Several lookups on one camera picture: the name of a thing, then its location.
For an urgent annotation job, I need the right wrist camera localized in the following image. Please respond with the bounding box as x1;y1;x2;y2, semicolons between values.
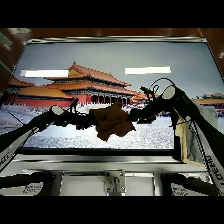
139;85;158;102

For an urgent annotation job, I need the brown T-shirt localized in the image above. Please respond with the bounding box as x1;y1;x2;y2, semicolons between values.
89;102;137;142

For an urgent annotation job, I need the black cable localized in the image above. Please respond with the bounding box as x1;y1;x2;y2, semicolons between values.
149;77;177;98

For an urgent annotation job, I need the cream garment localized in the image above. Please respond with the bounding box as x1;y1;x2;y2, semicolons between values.
175;114;205;168

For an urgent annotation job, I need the black garment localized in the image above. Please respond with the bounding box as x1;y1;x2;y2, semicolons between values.
171;103;184;162

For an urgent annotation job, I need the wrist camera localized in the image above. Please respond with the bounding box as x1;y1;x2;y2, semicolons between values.
68;98;80;115
139;85;158;102

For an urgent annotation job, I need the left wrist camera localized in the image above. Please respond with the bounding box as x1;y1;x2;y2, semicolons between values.
68;98;80;115

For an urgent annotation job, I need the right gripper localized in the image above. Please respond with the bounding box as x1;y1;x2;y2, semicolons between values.
128;97;173;125

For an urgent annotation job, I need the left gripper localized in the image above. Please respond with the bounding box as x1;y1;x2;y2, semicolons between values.
54;110;98;131

